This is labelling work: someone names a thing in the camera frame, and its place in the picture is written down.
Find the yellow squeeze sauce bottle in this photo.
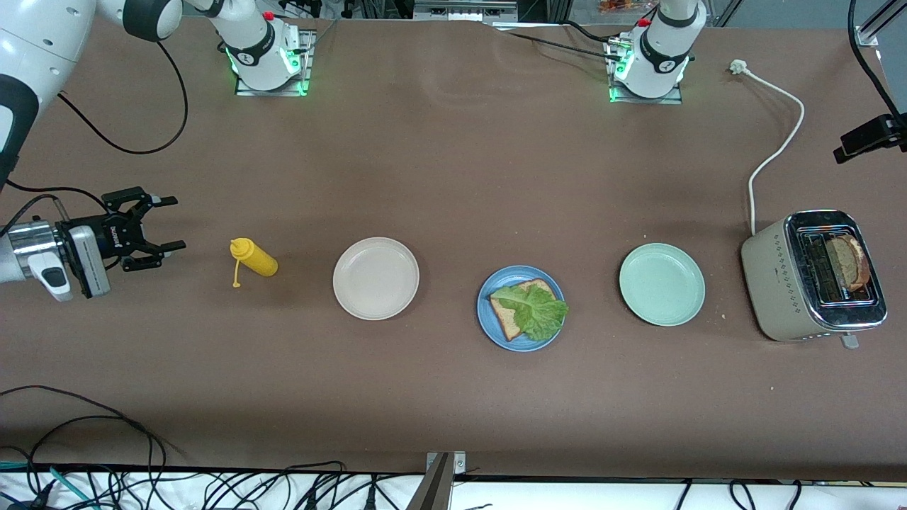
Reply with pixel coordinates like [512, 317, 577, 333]
[230, 238, 279, 289]

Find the brown bread slice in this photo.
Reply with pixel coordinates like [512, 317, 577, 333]
[489, 278, 557, 342]
[826, 236, 871, 291]

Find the green lettuce leaf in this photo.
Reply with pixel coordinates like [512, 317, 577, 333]
[491, 285, 570, 341]

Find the beige round plate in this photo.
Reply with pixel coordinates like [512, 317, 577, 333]
[332, 237, 420, 321]

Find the green round plate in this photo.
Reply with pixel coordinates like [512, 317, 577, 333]
[619, 243, 706, 327]

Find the blue round plate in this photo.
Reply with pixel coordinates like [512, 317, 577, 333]
[477, 266, 567, 353]

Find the beige and chrome toaster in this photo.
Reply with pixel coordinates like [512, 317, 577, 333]
[741, 210, 889, 349]

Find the grey power strip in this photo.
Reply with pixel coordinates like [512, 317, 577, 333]
[413, 0, 519, 22]

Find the white toaster power cable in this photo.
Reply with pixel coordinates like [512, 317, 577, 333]
[730, 59, 806, 236]

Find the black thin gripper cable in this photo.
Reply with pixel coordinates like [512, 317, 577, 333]
[0, 181, 108, 238]

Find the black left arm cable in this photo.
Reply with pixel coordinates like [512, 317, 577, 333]
[849, 0, 905, 123]

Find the black looping arm cable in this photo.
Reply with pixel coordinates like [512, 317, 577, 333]
[57, 39, 189, 155]

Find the aluminium frame profile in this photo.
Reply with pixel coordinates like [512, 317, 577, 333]
[854, 0, 907, 49]

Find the black floor cable loop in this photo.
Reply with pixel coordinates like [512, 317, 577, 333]
[0, 385, 168, 489]
[27, 415, 155, 497]

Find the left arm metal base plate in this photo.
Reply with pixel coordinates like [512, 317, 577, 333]
[608, 35, 685, 105]

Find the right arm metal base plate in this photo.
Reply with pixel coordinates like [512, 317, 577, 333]
[235, 30, 316, 97]

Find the teal cable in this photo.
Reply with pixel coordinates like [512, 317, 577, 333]
[0, 460, 94, 510]

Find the black cable bundle strand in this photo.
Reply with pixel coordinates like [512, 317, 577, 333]
[205, 462, 348, 510]

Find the black cable on table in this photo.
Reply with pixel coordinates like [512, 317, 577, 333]
[489, 20, 624, 63]

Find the metal table edge bracket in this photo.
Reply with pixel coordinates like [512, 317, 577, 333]
[407, 451, 468, 510]

